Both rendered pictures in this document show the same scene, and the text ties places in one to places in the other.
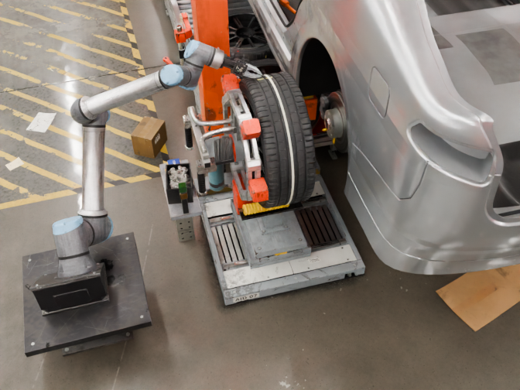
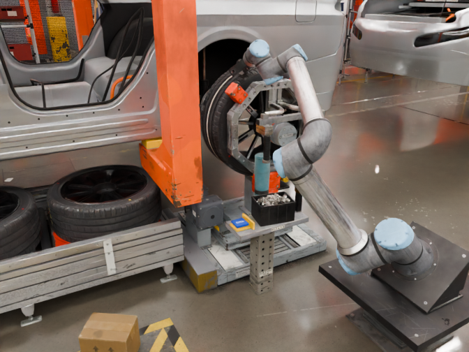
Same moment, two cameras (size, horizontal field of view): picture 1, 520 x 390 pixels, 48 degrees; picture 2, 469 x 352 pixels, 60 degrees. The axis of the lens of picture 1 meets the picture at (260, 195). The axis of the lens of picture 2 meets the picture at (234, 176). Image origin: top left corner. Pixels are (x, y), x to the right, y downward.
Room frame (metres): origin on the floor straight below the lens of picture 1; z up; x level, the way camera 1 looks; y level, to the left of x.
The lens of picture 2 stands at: (2.91, 2.29, 1.56)
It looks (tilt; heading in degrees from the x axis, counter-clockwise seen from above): 24 degrees down; 258
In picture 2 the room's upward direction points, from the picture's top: straight up
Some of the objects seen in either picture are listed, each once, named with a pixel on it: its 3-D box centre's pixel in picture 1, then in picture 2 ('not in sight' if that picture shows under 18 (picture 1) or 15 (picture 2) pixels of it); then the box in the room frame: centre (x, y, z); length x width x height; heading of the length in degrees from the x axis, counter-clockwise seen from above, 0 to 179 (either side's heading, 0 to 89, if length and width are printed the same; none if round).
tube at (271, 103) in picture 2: (210, 110); (268, 103); (2.28, 0.24, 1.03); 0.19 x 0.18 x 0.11; 105
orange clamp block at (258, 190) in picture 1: (258, 189); not in sight; (1.91, 0.01, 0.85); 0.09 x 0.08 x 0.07; 15
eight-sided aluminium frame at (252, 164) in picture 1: (241, 146); (270, 127); (2.21, 0.10, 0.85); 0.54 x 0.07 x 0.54; 15
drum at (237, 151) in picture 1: (227, 148); (277, 130); (2.20, 0.17, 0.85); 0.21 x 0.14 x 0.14; 105
